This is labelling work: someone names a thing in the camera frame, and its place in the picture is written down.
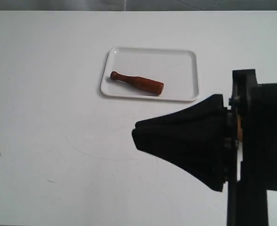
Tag brown wooden mortar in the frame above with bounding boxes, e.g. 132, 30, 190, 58
237, 115, 243, 142

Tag brown wooden pestle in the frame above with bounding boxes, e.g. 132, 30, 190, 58
110, 71, 164, 96

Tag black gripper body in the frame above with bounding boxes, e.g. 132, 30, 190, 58
227, 69, 277, 226

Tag white rectangular plastic tray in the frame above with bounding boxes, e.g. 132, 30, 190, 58
100, 47, 199, 102

